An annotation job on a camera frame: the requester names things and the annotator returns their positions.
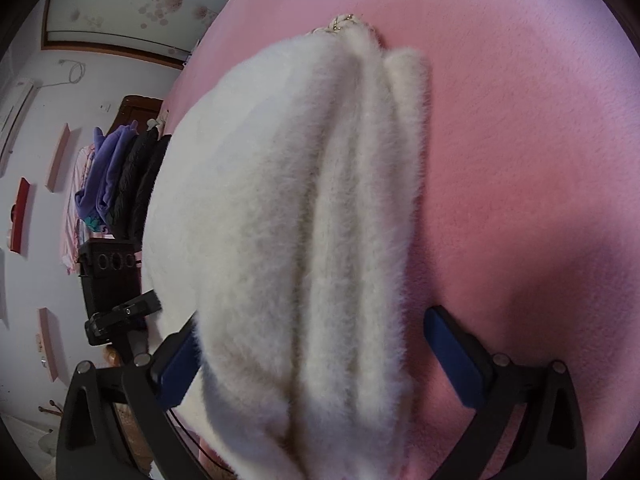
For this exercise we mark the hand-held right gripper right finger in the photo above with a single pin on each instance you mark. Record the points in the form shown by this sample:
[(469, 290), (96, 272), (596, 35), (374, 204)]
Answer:
[(450, 355)]

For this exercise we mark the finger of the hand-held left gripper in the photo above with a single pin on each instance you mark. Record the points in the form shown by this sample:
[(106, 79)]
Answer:
[(135, 307)]

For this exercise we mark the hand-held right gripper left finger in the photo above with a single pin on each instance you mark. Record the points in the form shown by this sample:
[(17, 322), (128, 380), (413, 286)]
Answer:
[(180, 370)]

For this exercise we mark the stack of pink quilts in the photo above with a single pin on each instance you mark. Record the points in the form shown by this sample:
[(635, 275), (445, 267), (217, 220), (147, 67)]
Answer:
[(72, 220)]

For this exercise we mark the white fuzzy sweater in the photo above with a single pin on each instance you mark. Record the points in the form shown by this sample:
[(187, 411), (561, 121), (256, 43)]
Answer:
[(300, 210)]

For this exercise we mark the black folded puffer jacket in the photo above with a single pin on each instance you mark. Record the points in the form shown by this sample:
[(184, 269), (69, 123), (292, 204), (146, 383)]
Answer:
[(132, 185)]

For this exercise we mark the red wall shelf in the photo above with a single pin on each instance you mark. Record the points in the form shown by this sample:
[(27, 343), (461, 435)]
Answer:
[(21, 215)]

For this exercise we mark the purple folded hoodie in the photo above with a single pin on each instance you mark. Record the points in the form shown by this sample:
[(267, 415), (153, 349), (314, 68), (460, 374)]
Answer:
[(107, 170)]

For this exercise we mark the wardrobe with floral doors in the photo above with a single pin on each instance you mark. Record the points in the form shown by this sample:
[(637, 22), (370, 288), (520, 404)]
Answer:
[(125, 10)]

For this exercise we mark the pink wall shelf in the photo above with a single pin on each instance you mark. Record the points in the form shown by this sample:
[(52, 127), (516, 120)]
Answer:
[(50, 345), (57, 157)]

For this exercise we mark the pink bed sheet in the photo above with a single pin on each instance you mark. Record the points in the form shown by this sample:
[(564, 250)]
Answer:
[(525, 160)]

